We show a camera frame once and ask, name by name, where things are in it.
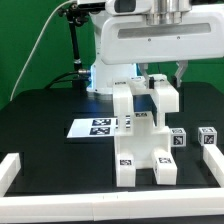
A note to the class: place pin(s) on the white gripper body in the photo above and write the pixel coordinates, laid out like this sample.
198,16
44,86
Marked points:
144,31

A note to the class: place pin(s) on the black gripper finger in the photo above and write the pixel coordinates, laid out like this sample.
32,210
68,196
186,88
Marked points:
148,79
181,68

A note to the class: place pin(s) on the white chair back part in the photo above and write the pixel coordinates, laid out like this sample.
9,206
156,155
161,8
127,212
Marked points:
133,100

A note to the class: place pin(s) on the white chair seat part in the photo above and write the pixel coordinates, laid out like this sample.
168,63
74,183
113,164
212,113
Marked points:
139,146

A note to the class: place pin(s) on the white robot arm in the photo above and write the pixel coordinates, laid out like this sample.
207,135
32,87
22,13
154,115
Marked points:
144,31

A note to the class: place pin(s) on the black camera stand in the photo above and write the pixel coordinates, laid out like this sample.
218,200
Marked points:
77,15

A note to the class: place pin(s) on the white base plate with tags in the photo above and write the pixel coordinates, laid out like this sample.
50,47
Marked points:
92,127

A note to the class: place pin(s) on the white U-shaped fence frame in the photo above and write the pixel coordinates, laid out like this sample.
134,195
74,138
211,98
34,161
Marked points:
112,206

